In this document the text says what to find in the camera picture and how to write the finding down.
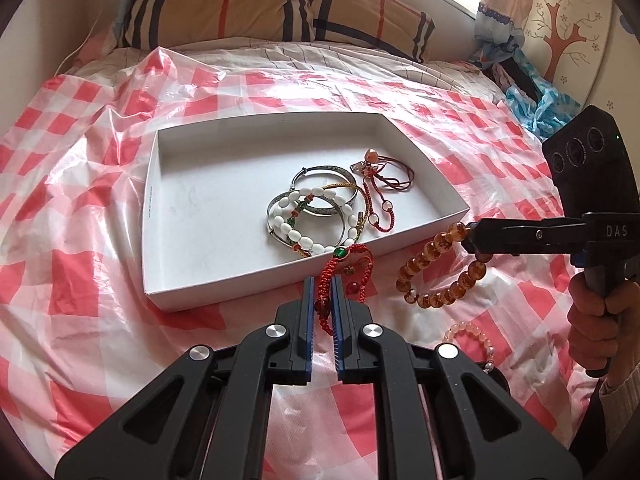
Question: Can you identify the amber bead bracelet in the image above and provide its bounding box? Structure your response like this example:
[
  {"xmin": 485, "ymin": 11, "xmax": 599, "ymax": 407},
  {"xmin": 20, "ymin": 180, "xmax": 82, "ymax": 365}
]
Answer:
[{"xmin": 394, "ymin": 221, "xmax": 497, "ymax": 311}]

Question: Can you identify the pale pink bead bracelet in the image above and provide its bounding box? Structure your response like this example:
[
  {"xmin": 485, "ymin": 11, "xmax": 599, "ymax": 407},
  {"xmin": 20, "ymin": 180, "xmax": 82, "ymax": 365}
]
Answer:
[{"xmin": 441, "ymin": 320, "xmax": 497, "ymax": 374}]

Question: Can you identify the red braided cord bracelet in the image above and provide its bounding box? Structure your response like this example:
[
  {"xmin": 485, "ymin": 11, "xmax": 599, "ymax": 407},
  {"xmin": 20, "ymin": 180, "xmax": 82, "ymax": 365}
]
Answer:
[{"xmin": 313, "ymin": 242, "xmax": 377, "ymax": 337}]

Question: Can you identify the white bead bracelet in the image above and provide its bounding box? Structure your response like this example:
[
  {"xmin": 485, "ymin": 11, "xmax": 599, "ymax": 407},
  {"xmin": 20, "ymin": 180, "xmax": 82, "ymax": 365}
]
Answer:
[{"xmin": 269, "ymin": 185, "xmax": 357, "ymax": 257}]

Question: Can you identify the person's right hand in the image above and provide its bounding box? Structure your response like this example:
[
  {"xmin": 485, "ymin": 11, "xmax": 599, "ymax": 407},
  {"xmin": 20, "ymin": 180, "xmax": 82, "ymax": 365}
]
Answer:
[{"xmin": 567, "ymin": 272, "xmax": 639, "ymax": 389}]

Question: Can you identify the blue plastic bag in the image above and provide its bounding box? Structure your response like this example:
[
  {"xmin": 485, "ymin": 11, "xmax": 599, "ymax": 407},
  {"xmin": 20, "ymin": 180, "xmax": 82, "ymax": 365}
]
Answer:
[{"xmin": 503, "ymin": 49, "xmax": 582, "ymax": 141}]

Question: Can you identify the red white checkered plastic sheet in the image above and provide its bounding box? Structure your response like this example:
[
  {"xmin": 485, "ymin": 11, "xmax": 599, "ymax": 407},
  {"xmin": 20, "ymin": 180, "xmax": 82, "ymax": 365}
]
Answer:
[{"xmin": 1, "ymin": 46, "xmax": 594, "ymax": 472}]

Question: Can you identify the pink curtain right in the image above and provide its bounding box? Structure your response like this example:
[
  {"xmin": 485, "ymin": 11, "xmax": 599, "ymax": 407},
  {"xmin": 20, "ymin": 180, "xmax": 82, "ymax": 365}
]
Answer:
[{"xmin": 471, "ymin": 0, "xmax": 534, "ymax": 70}]

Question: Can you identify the gold thread beaded bangle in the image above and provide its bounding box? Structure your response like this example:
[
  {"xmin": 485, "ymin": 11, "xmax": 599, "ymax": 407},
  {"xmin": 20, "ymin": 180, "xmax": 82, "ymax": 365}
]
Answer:
[{"xmin": 278, "ymin": 183, "xmax": 367, "ymax": 257}]

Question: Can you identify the white shallow cardboard tray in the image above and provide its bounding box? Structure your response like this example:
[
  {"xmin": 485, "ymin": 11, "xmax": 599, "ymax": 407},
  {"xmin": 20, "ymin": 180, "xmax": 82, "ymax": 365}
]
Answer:
[{"xmin": 142, "ymin": 112, "xmax": 469, "ymax": 311}]

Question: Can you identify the tan plaid pillow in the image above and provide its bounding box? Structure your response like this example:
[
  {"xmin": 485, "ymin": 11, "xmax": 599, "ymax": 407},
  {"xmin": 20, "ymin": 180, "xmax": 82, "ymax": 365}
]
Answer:
[
  {"xmin": 309, "ymin": 0, "xmax": 435, "ymax": 63},
  {"xmin": 114, "ymin": 0, "xmax": 314, "ymax": 51}
]

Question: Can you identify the dark red cord bracelet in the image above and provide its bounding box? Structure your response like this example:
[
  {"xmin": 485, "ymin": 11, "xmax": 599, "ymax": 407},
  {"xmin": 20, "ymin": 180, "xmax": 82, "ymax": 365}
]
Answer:
[{"xmin": 350, "ymin": 148, "xmax": 417, "ymax": 192}]

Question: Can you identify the red string bracelet with beads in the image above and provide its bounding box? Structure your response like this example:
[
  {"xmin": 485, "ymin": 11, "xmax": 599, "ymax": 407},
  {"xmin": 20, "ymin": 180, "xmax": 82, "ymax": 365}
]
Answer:
[{"xmin": 360, "ymin": 171, "xmax": 397, "ymax": 234}]

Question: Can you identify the silver bangle bracelet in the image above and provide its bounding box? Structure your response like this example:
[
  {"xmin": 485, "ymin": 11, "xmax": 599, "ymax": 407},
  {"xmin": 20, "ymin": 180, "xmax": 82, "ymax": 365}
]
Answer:
[{"xmin": 264, "ymin": 164, "xmax": 367, "ymax": 248}]

